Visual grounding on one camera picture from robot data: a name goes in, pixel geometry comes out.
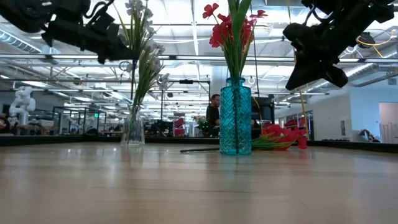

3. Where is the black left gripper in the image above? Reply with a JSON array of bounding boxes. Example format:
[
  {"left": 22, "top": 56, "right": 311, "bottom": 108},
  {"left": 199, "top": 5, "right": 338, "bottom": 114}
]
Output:
[{"left": 42, "top": 0, "right": 137, "bottom": 65}]

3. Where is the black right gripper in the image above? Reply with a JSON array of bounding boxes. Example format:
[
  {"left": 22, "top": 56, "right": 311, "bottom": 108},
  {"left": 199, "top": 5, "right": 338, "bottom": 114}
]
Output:
[{"left": 282, "top": 0, "right": 396, "bottom": 90}]

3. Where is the red blossom flower bunch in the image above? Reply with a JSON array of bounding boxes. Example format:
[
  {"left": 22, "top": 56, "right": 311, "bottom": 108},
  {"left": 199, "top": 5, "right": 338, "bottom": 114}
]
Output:
[
  {"left": 201, "top": 2, "right": 269, "bottom": 79},
  {"left": 179, "top": 123, "right": 309, "bottom": 154}
]

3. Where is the teal patterned glass vase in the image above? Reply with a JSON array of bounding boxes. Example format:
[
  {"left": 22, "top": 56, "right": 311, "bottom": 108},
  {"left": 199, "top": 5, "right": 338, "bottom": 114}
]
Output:
[{"left": 219, "top": 77, "right": 252, "bottom": 156}]

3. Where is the clear glass vase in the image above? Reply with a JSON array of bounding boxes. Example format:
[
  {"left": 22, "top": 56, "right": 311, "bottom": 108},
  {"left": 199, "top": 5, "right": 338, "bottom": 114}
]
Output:
[{"left": 120, "top": 105, "right": 146, "bottom": 146}]

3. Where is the red shelving rack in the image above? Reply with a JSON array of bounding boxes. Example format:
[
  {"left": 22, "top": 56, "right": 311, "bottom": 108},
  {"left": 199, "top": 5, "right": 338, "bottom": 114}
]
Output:
[{"left": 284, "top": 116, "right": 307, "bottom": 128}]

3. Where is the red crate stack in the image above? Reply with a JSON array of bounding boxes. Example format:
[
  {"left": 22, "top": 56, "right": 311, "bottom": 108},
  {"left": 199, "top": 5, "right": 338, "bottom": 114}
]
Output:
[{"left": 174, "top": 117, "right": 186, "bottom": 137}]

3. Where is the background flower bouquet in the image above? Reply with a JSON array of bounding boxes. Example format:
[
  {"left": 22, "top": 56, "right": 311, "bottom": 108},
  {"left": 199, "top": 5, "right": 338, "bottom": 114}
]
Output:
[{"left": 193, "top": 114, "right": 210, "bottom": 133}]

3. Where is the person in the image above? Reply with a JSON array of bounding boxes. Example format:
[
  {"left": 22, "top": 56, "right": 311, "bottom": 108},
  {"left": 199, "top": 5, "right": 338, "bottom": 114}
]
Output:
[{"left": 205, "top": 93, "right": 222, "bottom": 138}]

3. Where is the yellow cable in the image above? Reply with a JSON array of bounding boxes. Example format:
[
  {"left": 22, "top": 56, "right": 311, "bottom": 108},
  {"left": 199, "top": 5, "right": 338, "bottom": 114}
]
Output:
[{"left": 285, "top": 0, "right": 310, "bottom": 140}]

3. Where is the black cable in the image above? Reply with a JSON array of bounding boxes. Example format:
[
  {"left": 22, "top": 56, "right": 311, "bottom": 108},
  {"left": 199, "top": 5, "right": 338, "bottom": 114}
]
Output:
[{"left": 252, "top": 29, "right": 260, "bottom": 97}]

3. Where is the black framed glass enclosure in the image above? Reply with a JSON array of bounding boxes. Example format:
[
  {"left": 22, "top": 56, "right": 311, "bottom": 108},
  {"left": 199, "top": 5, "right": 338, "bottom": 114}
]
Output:
[{"left": 52, "top": 106, "right": 108, "bottom": 136}]

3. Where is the black camera rig frame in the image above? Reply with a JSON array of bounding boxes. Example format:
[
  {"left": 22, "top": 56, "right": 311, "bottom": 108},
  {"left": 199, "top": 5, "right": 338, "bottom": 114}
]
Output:
[{"left": 159, "top": 79, "right": 211, "bottom": 138}]

